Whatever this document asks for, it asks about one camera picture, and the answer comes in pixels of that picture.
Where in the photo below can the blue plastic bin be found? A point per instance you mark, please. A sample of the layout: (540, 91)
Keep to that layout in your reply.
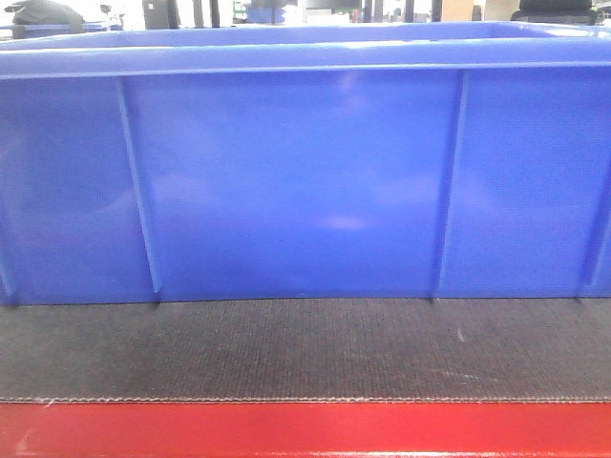
(440, 160)

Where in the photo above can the black conveyor belt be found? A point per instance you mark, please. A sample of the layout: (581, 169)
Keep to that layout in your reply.
(308, 350)

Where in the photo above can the red conveyor frame edge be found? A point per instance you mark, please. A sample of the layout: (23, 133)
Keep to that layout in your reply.
(305, 430)

